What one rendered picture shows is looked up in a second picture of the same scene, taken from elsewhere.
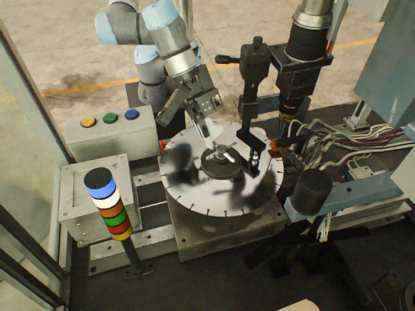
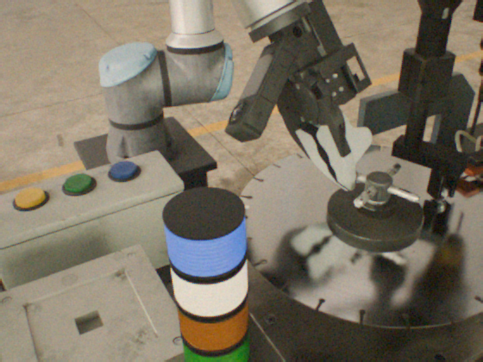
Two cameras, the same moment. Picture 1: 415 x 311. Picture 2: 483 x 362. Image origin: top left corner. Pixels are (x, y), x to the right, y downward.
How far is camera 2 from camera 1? 0.31 m
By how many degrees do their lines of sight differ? 15
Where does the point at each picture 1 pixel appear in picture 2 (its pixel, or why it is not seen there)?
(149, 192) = not seen: hidden behind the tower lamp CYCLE
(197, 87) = (309, 46)
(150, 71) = (135, 98)
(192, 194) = (348, 290)
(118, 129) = (104, 202)
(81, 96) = not seen: outside the picture
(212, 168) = (366, 229)
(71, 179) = (21, 321)
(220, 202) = (423, 295)
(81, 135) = (20, 227)
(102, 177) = (216, 208)
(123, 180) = (153, 301)
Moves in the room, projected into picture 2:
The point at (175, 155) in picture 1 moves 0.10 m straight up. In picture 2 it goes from (266, 219) to (266, 146)
